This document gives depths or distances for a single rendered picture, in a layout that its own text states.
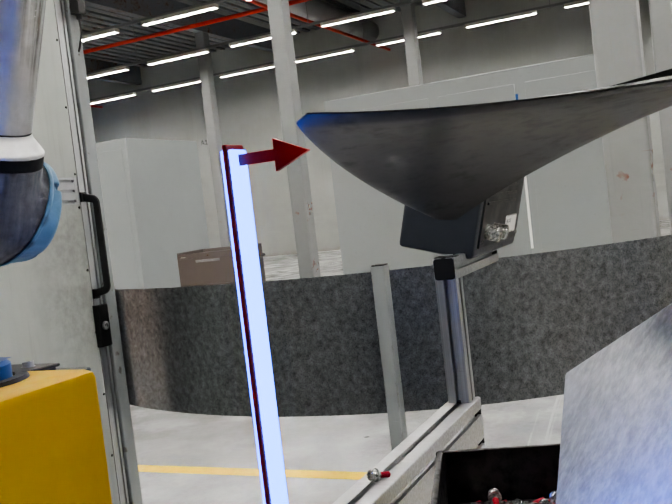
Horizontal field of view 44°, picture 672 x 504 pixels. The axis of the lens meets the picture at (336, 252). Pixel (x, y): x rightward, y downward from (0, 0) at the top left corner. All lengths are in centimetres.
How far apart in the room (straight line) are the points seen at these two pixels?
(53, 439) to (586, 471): 30
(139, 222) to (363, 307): 800
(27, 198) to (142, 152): 951
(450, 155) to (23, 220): 51
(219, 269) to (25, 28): 647
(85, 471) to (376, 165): 28
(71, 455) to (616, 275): 214
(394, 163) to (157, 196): 1000
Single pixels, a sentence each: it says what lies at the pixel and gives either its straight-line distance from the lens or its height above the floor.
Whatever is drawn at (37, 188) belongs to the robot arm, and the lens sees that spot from 95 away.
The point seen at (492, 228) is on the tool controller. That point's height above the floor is 108.
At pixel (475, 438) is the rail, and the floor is 81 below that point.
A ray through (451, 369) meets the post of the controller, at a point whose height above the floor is 91.
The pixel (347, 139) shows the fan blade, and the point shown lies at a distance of 52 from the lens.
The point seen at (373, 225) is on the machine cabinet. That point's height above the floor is 96.
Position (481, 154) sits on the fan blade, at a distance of 58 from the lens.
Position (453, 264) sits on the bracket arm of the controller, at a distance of 110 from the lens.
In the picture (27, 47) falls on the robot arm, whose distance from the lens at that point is 91.
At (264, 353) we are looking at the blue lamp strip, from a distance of 63.
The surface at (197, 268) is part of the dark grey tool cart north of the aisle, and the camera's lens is 743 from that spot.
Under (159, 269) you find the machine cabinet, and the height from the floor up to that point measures 64.
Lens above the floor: 114
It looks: 3 degrees down
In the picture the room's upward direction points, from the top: 7 degrees counter-clockwise
